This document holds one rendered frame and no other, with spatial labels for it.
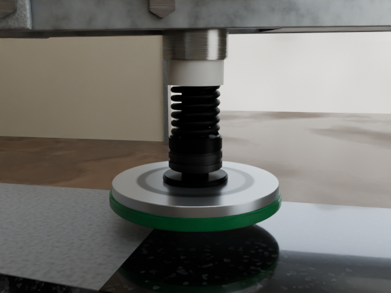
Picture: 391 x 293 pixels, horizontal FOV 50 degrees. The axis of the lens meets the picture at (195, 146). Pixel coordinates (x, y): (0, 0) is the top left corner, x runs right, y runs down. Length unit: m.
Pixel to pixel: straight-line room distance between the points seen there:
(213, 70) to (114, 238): 0.23
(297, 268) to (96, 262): 0.21
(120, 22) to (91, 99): 5.27
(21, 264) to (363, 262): 0.36
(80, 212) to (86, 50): 5.14
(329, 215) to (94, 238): 0.31
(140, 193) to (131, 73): 5.02
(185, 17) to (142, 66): 4.99
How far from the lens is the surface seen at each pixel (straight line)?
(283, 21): 0.49
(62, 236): 0.54
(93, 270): 0.45
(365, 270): 0.47
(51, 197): 0.69
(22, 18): 0.43
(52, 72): 5.93
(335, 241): 0.53
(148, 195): 0.48
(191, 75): 0.49
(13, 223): 0.60
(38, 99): 6.06
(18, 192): 0.73
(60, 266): 0.47
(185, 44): 0.48
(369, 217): 0.62
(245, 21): 0.48
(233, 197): 0.47
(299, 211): 0.61
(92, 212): 0.61
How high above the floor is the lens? 1.03
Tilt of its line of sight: 12 degrees down
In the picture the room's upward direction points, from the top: straight up
